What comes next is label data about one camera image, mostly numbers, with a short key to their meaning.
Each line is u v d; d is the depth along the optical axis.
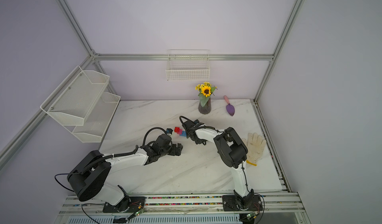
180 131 1.01
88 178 0.44
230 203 0.73
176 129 0.98
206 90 0.93
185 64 0.95
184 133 0.98
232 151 0.53
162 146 0.70
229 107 1.14
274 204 0.76
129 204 0.68
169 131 0.81
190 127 0.80
